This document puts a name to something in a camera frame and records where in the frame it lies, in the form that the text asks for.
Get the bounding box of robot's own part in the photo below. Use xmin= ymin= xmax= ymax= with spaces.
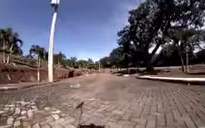
xmin=75 ymin=101 xmax=86 ymax=128

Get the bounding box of row of trees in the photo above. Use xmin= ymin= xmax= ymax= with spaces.
xmin=54 ymin=52 xmax=112 ymax=70

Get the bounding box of palm tree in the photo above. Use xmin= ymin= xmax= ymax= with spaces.
xmin=29 ymin=44 xmax=48 ymax=62

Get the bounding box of pale concrete kerb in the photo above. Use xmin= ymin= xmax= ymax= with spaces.
xmin=136 ymin=75 xmax=205 ymax=83
xmin=0 ymin=74 xmax=88 ymax=93

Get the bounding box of brick paved road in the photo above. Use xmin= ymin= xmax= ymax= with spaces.
xmin=0 ymin=72 xmax=205 ymax=128

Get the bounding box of large dark tree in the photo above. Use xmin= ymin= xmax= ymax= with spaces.
xmin=115 ymin=0 xmax=205 ymax=74

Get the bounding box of brown earth bank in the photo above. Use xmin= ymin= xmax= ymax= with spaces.
xmin=0 ymin=49 xmax=91 ymax=85

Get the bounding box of group of palm trees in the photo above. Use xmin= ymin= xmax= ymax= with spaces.
xmin=0 ymin=27 xmax=24 ymax=64

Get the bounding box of thin pale pole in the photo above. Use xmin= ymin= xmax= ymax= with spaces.
xmin=36 ymin=56 xmax=41 ymax=83

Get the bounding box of white lamp post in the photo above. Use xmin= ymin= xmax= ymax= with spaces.
xmin=47 ymin=0 xmax=61 ymax=84

